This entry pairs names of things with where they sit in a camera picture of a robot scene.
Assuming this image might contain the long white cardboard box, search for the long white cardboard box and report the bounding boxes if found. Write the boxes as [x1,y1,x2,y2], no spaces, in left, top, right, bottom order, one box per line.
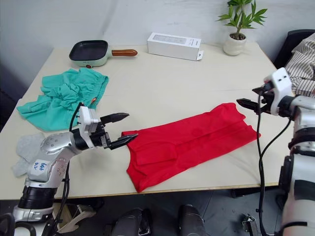
[147,31,205,61]

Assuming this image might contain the green plant in white pot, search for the green plant in white pot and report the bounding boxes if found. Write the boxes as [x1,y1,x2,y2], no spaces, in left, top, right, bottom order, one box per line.
[216,0,268,57]

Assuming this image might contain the dark rounded shape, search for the dark rounded shape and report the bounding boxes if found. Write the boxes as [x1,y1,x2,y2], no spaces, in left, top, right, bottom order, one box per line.
[177,204,207,236]
[114,208,154,236]

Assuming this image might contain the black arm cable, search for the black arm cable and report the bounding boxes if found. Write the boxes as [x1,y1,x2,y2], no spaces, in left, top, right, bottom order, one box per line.
[53,102,82,232]
[255,83,300,236]

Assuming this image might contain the white bracket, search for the white bracket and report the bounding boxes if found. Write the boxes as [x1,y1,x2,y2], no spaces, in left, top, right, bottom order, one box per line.
[58,206,97,234]

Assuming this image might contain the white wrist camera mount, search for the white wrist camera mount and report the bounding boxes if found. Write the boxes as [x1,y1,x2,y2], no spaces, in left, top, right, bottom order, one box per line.
[263,67,293,116]
[78,106,102,148]

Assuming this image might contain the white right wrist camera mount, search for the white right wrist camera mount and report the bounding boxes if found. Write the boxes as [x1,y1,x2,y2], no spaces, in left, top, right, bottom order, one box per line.
[263,67,293,116]

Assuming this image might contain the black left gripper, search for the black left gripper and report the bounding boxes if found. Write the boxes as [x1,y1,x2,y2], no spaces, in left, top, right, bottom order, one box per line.
[90,112,139,151]

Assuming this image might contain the green electric frying pan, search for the green electric frying pan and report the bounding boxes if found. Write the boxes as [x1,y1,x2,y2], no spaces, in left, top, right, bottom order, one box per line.
[68,40,138,69]

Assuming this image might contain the red t-shirt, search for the red t-shirt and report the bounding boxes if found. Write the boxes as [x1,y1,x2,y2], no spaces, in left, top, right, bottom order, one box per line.
[121,102,262,194]

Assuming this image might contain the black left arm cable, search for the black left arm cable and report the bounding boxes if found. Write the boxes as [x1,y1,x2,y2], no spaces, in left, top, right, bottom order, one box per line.
[53,102,82,232]

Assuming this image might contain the person in striped shirt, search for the person in striped shirt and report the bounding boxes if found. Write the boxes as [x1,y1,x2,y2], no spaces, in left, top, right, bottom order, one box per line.
[284,33,315,97]

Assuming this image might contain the metal clamp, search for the metal clamp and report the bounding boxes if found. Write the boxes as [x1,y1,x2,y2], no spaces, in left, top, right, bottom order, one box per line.
[242,213,258,234]

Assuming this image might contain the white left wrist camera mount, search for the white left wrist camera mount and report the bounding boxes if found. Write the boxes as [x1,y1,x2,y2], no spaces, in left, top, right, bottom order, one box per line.
[78,106,102,148]

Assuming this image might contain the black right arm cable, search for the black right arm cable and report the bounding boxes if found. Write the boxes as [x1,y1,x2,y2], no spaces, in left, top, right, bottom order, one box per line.
[255,83,300,236]

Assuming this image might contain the black chair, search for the black chair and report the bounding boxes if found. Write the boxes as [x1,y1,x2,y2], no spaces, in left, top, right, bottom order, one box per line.
[274,29,315,70]

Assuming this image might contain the green shorts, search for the green shorts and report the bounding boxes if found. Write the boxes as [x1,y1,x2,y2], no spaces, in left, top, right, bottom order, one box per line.
[16,67,110,131]

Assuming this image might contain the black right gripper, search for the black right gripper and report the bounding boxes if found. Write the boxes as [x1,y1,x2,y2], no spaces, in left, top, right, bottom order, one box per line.
[236,83,276,115]

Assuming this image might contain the grey sock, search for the grey sock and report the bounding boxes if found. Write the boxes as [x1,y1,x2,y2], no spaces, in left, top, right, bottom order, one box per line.
[15,132,46,158]

